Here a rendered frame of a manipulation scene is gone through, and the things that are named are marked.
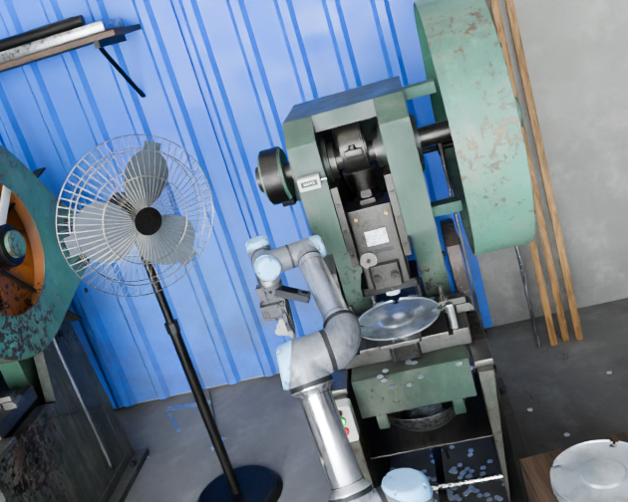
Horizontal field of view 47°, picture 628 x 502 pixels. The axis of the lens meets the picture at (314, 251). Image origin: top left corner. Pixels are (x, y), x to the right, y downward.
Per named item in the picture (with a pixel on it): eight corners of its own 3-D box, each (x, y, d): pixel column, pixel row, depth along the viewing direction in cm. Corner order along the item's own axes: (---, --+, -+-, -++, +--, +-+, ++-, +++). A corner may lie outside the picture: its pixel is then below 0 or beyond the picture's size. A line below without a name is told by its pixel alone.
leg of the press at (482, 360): (548, 525, 245) (496, 288, 216) (514, 531, 247) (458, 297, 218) (503, 382, 331) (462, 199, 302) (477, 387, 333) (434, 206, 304)
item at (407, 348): (431, 374, 230) (421, 337, 226) (388, 382, 232) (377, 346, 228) (425, 337, 253) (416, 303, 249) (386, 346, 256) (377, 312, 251)
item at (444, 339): (473, 343, 242) (470, 327, 240) (343, 371, 249) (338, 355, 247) (463, 304, 270) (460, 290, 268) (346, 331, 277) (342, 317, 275)
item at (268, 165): (309, 213, 236) (289, 148, 229) (275, 222, 238) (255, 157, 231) (314, 194, 257) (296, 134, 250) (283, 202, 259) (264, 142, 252)
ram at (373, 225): (412, 284, 238) (390, 200, 229) (367, 295, 241) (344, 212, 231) (409, 265, 254) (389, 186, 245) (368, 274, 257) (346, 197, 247)
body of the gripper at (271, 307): (268, 314, 239) (257, 281, 235) (293, 308, 238) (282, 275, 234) (264, 325, 232) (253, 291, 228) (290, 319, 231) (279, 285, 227)
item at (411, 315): (444, 329, 227) (443, 327, 227) (354, 349, 232) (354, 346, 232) (436, 291, 254) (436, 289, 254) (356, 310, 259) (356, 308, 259)
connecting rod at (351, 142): (392, 224, 234) (365, 123, 223) (355, 233, 236) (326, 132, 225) (391, 205, 253) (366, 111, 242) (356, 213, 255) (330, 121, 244)
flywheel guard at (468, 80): (554, 282, 204) (497, -16, 178) (455, 305, 209) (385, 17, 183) (496, 184, 300) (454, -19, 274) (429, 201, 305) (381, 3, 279)
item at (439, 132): (465, 161, 227) (453, 107, 221) (263, 212, 238) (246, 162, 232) (459, 146, 243) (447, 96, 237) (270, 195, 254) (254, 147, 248)
